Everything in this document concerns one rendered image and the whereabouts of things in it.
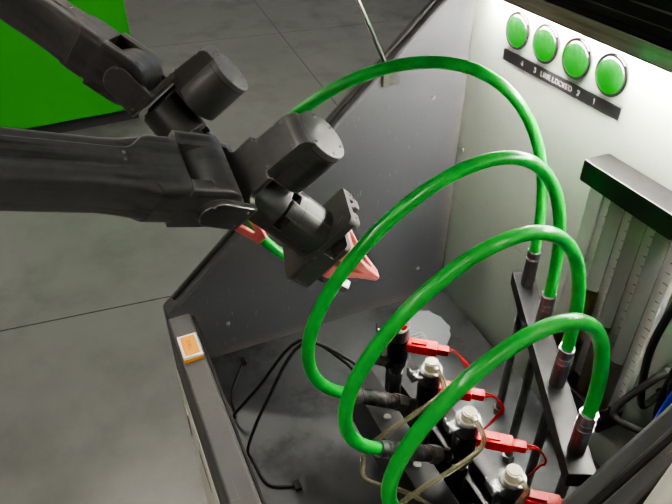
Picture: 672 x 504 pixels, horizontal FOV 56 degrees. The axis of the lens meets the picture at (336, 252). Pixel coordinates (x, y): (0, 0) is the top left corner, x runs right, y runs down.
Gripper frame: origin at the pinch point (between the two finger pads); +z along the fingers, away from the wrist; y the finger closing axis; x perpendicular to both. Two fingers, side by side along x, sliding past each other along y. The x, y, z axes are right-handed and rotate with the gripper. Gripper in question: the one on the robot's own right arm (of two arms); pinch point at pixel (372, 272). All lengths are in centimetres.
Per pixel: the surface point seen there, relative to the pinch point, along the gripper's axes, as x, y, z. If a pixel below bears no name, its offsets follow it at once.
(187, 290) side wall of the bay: 25.6, -33.2, -3.2
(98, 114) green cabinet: 305, -154, 6
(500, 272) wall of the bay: 22.6, 3.5, 34.3
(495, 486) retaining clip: -22.7, -1.3, 13.3
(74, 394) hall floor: 96, -143, 27
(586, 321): -21.6, 17.1, 2.2
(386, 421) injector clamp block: -4.5, -14.6, 16.7
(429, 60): 8.2, 20.6, -10.2
